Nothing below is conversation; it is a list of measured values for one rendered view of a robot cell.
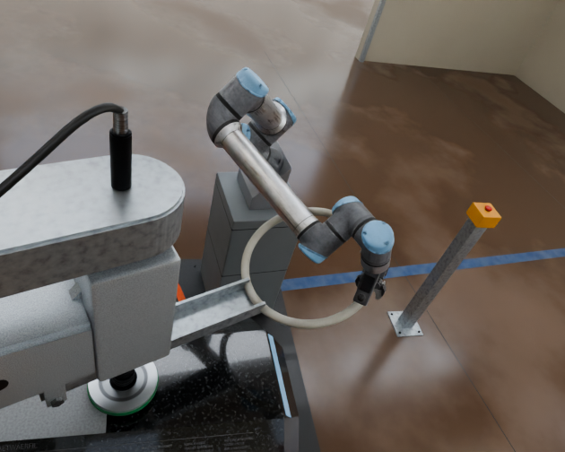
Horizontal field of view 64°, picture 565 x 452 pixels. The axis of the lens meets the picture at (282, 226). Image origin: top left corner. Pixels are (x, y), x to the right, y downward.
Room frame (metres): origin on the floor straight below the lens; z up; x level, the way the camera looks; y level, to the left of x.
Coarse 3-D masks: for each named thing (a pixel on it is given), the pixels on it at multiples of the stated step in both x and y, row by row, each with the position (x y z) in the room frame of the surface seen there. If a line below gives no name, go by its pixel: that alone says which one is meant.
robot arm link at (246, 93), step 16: (240, 80) 1.38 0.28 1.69; (256, 80) 1.39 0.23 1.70; (224, 96) 1.34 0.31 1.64; (240, 96) 1.35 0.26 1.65; (256, 96) 1.38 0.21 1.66; (240, 112) 1.34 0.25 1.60; (256, 112) 1.47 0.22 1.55; (272, 112) 1.62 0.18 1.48; (288, 112) 1.87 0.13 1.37; (256, 128) 1.81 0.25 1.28; (272, 128) 1.77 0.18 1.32; (288, 128) 1.88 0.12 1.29
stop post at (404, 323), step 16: (480, 208) 2.06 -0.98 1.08; (464, 224) 2.09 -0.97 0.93; (480, 224) 2.00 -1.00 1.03; (496, 224) 2.04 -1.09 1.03; (464, 240) 2.03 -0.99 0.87; (448, 256) 2.05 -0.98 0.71; (464, 256) 2.05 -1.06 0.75; (432, 272) 2.08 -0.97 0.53; (448, 272) 2.04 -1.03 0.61; (432, 288) 2.03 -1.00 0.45; (416, 304) 2.04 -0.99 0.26; (400, 320) 2.07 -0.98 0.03; (416, 320) 2.05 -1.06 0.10; (400, 336) 1.95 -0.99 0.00
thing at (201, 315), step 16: (224, 288) 0.95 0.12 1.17; (240, 288) 1.00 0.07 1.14; (176, 304) 0.84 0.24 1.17; (192, 304) 0.87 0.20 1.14; (208, 304) 0.90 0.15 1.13; (224, 304) 0.92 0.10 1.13; (240, 304) 0.94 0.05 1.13; (256, 304) 0.93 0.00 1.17; (176, 320) 0.81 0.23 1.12; (192, 320) 0.83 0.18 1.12; (208, 320) 0.84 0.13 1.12; (224, 320) 0.83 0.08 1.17; (240, 320) 0.88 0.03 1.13; (176, 336) 0.73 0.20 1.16; (192, 336) 0.76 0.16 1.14; (80, 384) 0.53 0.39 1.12
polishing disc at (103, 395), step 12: (144, 372) 0.71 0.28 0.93; (156, 372) 0.72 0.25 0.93; (96, 384) 0.62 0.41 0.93; (108, 384) 0.64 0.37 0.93; (144, 384) 0.67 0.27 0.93; (156, 384) 0.68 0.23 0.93; (96, 396) 0.59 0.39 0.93; (108, 396) 0.60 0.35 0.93; (120, 396) 0.61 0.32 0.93; (132, 396) 0.62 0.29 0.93; (144, 396) 0.63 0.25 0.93; (108, 408) 0.57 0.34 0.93; (120, 408) 0.58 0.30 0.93; (132, 408) 0.59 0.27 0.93
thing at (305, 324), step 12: (276, 216) 1.30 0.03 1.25; (264, 228) 1.24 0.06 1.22; (252, 240) 1.18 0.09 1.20; (252, 288) 1.00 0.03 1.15; (252, 300) 0.96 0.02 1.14; (264, 312) 0.92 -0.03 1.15; (276, 312) 0.93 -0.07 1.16; (348, 312) 0.96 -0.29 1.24; (288, 324) 0.90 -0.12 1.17; (300, 324) 0.90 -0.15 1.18; (312, 324) 0.90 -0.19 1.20; (324, 324) 0.91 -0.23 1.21
